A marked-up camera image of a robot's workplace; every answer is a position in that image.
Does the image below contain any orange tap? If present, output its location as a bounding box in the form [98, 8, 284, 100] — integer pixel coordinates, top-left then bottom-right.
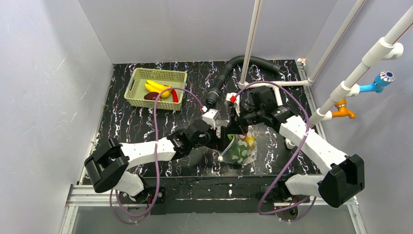
[332, 98, 356, 119]

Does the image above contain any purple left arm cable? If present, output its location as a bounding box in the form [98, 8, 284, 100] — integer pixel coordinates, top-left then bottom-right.
[109, 87, 207, 225]

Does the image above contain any green plastic basket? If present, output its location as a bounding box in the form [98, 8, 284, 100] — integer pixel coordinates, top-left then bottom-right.
[124, 68, 187, 111]

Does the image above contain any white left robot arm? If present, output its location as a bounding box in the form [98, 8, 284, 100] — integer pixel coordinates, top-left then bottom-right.
[84, 119, 230, 196]

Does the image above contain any clear zip top bag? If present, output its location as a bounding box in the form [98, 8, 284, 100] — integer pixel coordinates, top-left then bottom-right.
[212, 120, 257, 165]

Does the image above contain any yellow fake banana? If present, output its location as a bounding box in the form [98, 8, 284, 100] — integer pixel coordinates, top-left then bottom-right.
[144, 80, 171, 98]

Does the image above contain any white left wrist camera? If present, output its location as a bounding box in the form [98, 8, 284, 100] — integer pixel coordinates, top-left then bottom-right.
[202, 109, 218, 129]

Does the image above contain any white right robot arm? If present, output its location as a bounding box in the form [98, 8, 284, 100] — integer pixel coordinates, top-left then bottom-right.
[225, 86, 365, 208]

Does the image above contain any blue tap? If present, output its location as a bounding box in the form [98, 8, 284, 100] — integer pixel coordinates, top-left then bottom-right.
[359, 71, 395, 93]

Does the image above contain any dark green bell pepper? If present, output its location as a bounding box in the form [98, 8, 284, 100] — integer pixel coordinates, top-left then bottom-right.
[229, 135, 255, 164]

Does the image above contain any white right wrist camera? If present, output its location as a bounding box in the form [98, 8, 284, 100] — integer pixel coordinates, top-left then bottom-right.
[225, 93, 240, 116]

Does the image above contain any red fake chili pepper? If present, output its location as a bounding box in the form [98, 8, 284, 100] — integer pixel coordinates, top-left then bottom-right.
[171, 89, 179, 103]

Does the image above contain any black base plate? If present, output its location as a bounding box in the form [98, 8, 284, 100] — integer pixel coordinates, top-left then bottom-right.
[117, 174, 310, 216]

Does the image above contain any white PVC pipe frame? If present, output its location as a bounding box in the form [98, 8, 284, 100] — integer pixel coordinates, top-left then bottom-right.
[238, 0, 413, 150]

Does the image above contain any black corrugated hose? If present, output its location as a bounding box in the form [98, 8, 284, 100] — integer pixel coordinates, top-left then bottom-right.
[206, 55, 282, 109]

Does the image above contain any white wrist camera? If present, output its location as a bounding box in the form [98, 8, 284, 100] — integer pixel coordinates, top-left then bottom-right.
[225, 93, 240, 116]
[202, 109, 218, 129]

